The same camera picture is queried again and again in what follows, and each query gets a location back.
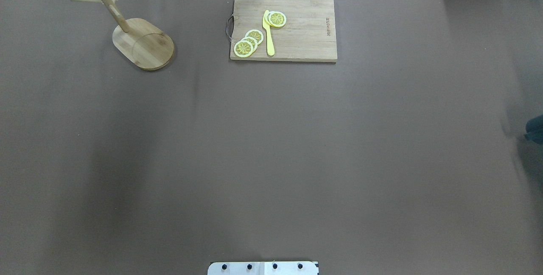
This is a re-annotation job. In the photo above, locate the wooden cutting board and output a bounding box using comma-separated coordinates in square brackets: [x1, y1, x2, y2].
[230, 0, 338, 64]

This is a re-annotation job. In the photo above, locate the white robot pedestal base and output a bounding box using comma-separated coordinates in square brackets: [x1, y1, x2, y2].
[207, 261, 320, 275]

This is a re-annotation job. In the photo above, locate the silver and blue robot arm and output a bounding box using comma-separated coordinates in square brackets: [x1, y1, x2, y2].
[524, 115, 543, 145]

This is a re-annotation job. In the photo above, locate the yellow plastic knife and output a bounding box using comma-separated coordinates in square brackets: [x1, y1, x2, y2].
[262, 10, 275, 56]

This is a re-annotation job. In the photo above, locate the wooden cup storage rack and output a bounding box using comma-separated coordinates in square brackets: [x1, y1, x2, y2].
[71, 0, 175, 71]

